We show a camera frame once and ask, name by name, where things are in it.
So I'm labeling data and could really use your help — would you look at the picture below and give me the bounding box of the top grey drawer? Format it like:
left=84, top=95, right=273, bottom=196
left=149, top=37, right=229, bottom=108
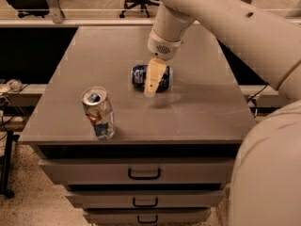
left=39, top=158, right=233, bottom=185

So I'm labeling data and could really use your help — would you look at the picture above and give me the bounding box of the grey drawer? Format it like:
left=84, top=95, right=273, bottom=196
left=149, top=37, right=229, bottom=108
left=66, top=190, right=225, bottom=209
left=83, top=208, right=211, bottom=224
left=39, top=158, right=233, bottom=185

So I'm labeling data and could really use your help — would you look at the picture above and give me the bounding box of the grey drawer cabinet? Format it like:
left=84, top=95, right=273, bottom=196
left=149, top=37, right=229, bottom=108
left=18, top=24, right=258, bottom=226

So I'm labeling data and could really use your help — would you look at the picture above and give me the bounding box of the black stand leg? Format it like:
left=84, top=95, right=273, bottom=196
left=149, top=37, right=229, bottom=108
left=0, top=131, right=19, bottom=199

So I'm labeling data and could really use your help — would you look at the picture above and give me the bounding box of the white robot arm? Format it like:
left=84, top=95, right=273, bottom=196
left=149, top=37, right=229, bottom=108
left=144, top=0, right=301, bottom=226

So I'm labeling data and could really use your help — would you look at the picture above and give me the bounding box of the middle grey drawer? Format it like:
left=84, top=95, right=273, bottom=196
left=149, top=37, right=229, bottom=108
left=66, top=190, right=225, bottom=209

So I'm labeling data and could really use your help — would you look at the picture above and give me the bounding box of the silver open soda can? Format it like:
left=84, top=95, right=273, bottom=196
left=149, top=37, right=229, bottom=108
left=81, top=86, right=116, bottom=140

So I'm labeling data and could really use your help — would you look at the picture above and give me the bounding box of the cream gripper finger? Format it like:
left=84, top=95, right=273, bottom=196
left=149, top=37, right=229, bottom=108
left=144, top=57, right=166, bottom=98

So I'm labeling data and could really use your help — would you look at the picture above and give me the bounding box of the bottom grey drawer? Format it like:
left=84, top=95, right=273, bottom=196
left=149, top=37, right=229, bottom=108
left=83, top=208, right=211, bottom=224

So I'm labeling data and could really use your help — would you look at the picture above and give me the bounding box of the blue pepsi can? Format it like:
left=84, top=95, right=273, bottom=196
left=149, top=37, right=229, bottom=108
left=131, top=65, right=173, bottom=89

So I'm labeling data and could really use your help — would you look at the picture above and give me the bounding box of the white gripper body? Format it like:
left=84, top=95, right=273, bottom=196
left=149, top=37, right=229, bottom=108
left=148, top=30, right=182, bottom=60

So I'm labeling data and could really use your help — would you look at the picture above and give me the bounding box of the clear plastic wrap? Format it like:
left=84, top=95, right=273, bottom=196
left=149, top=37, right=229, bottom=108
left=0, top=79, right=23, bottom=93

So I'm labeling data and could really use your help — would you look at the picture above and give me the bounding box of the black cable right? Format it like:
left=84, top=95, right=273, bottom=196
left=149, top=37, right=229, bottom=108
left=246, top=84, right=269, bottom=118

